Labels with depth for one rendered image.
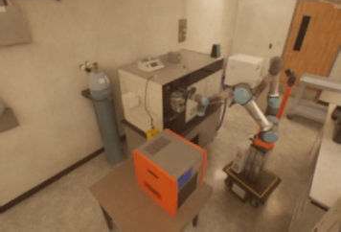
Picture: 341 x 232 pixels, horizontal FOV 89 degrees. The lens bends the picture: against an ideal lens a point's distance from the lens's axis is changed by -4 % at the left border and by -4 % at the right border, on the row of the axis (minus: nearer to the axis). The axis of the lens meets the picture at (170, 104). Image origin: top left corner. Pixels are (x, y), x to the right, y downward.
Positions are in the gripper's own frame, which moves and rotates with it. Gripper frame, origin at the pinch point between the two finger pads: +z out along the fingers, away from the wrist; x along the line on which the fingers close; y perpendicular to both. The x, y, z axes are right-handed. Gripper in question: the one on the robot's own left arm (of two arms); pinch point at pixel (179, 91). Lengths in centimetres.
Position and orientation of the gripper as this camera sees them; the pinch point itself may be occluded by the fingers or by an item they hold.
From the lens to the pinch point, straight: 178.5
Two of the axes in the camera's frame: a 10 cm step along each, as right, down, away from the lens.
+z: -7.5, -3.4, 5.7
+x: 6.7, -3.8, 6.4
